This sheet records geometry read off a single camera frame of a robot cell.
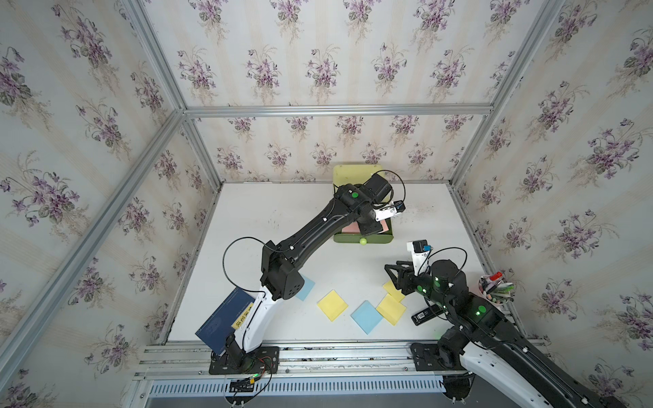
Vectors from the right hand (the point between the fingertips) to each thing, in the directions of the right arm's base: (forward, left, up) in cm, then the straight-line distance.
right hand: (394, 266), depth 74 cm
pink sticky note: (+8, +13, +8) cm, 17 cm away
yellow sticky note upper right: (-8, +1, +1) cm, 9 cm away
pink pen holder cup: (-3, -33, -8) cm, 34 cm away
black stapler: (-10, -12, -14) cm, 21 cm away
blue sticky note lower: (-10, +7, -18) cm, 21 cm away
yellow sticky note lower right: (-8, -1, -16) cm, 18 cm away
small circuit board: (-29, +43, -19) cm, 55 cm away
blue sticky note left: (-1, +28, -17) cm, 33 cm away
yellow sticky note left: (-6, +18, -17) cm, 26 cm away
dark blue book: (-15, +54, -15) cm, 58 cm away
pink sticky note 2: (+15, +1, 0) cm, 15 cm away
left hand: (+15, +5, +1) cm, 16 cm away
